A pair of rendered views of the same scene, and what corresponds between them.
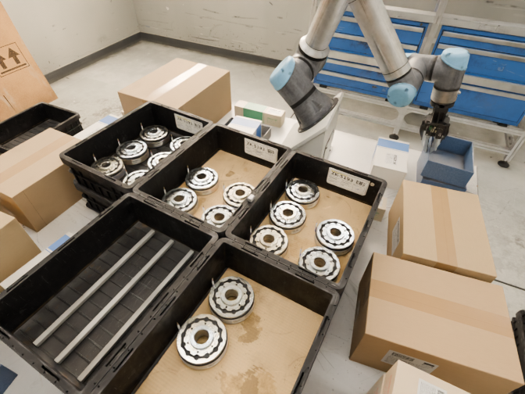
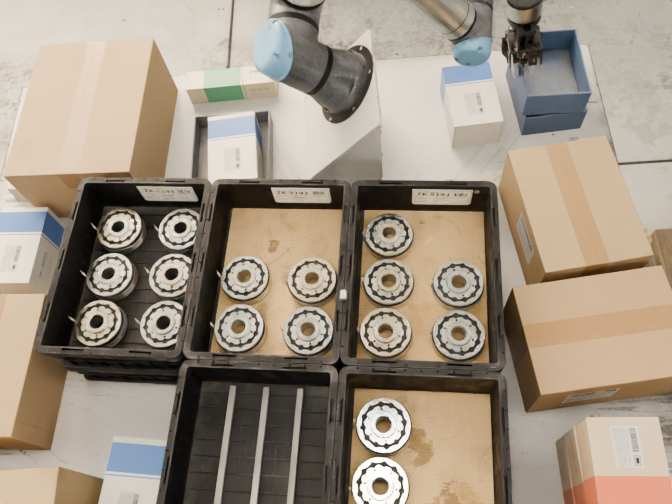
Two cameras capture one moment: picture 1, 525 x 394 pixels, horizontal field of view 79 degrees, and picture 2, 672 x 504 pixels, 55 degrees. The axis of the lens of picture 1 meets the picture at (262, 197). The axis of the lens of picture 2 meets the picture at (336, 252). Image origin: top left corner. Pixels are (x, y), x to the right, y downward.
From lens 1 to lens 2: 58 cm
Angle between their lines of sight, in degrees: 20
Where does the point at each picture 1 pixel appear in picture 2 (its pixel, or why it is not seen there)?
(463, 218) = (598, 184)
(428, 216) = (557, 200)
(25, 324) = not seen: outside the picture
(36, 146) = not seen: outside the picture
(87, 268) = (189, 473)
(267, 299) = (420, 405)
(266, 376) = (461, 487)
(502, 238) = (644, 87)
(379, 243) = (503, 244)
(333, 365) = (512, 427)
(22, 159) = not seen: outside the picture
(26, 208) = (28, 434)
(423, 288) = (581, 309)
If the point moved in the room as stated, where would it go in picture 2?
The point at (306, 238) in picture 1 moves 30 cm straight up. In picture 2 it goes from (425, 302) to (431, 235)
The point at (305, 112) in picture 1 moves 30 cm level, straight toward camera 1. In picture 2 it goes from (333, 97) to (373, 207)
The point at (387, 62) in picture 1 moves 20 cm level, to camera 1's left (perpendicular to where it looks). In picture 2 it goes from (442, 22) to (344, 62)
